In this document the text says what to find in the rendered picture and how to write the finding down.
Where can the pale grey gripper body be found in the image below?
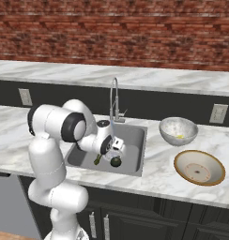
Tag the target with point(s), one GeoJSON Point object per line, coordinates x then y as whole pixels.
{"type": "Point", "coordinates": [112, 154]}

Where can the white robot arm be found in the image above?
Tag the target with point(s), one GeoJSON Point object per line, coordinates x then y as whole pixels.
{"type": "Point", "coordinates": [46, 162]}

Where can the grey steel sink basin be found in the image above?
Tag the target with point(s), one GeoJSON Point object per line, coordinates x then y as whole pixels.
{"type": "Point", "coordinates": [134, 146]}

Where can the silver sink faucet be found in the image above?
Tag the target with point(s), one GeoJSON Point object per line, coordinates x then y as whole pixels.
{"type": "Point", "coordinates": [114, 103]}

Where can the yellow lemon wedge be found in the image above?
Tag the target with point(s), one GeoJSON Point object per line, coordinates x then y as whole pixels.
{"type": "Point", "coordinates": [180, 136]}

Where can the grey speckled bowl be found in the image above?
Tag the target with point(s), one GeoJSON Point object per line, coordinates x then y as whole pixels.
{"type": "Point", "coordinates": [178, 129]}

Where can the beige bowl with brown rim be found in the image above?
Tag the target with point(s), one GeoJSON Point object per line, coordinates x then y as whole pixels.
{"type": "Point", "coordinates": [199, 168]}

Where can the round dark green squash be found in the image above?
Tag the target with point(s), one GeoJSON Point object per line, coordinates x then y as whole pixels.
{"type": "Point", "coordinates": [115, 162]}

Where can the long green squash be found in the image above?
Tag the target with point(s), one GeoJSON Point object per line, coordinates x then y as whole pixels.
{"type": "Point", "coordinates": [97, 160]}

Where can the narrow dark cupboard door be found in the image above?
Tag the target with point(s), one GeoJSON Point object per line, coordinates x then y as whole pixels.
{"type": "Point", "coordinates": [95, 208]}

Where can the wide dark cupboard door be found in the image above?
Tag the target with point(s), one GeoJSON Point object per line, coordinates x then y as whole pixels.
{"type": "Point", "coordinates": [144, 225]}

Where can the grey dishwasher front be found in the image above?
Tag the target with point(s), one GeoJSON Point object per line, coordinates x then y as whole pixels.
{"type": "Point", "coordinates": [11, 203]}

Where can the grey wall outlet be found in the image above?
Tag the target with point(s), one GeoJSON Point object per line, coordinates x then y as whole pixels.
{"type": "Point", "coordinates": [25, 97]}
{"type": "Point", "coordinates": [218, 113]}

